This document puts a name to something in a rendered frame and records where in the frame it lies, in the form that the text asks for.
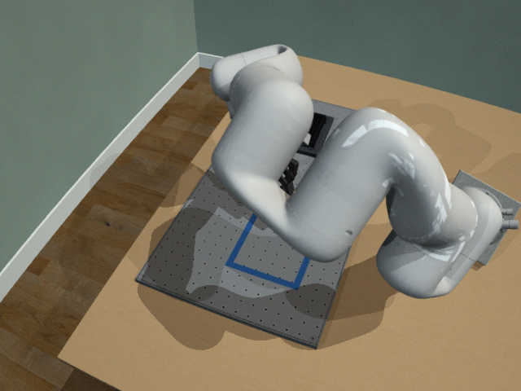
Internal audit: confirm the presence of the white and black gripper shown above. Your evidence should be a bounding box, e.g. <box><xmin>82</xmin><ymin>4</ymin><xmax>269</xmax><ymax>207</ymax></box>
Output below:
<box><xmin>279</xmin><ymin>158</ymin><xmax>299</xmax><ymax>196</ymax></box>

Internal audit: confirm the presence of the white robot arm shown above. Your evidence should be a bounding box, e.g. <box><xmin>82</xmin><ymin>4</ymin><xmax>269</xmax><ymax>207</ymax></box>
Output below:
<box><xmin>209</xmin><ymin>44</ymin><xmax>519</xmax><ymax>299</ymax></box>

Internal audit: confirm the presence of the blue rectangular tape outline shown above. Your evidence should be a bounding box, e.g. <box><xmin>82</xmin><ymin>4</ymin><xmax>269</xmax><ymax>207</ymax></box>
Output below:
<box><xmin>225</xmin><ymin>213</ymin><xmax>310</xmax><ymax>290</ymax></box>

